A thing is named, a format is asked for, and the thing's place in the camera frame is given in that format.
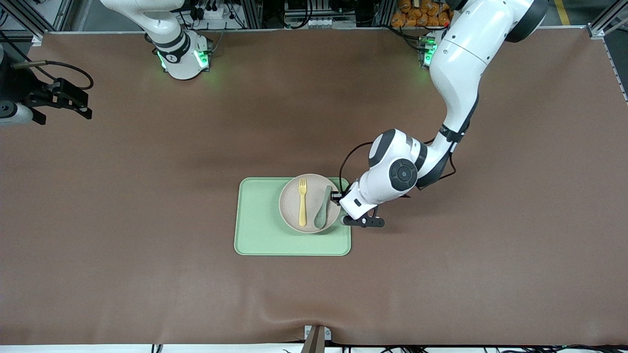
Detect green plastic spoon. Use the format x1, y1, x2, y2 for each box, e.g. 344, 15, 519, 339
314, 185, 333, 229

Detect yellow plastic fork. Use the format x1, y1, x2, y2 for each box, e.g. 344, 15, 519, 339
298, 177, 308, 227

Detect beige round plate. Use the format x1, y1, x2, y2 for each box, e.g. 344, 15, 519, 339
279, 174, 342, 234

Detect light green rectangular tray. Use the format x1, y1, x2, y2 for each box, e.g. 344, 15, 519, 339
234, 177, 352, 256

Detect brown table cover mat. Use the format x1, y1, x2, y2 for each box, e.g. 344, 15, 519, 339
0, 27, 628, 346

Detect white power strip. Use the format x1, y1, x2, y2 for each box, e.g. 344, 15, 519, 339
194, 2, 234, 21

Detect white terminal block row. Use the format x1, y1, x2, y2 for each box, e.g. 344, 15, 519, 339
287, 16, 357, 29

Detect orange toy bread pile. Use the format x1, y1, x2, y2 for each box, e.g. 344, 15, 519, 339
391, 0, 452, 28

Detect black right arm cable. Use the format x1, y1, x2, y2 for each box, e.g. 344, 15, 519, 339
0, 29, 94, 94

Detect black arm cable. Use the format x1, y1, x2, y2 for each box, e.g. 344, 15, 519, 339
0, 29, 94, 94
338, 103, 479, 197

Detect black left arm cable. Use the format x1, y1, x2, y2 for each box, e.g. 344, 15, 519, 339
338, 103, 479, 197

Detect aluminium frame beam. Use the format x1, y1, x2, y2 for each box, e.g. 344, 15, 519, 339
0, 0, 74, 45

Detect grey metal clamp bracket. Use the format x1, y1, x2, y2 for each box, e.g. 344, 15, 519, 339
304, 325, 332, 342

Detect brown camera stand pole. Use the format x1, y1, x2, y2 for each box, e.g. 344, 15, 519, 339
300, 328, 326, 353

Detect aluminium corner frame rail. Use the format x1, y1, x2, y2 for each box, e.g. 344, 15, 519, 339
586, 10, 628, 39

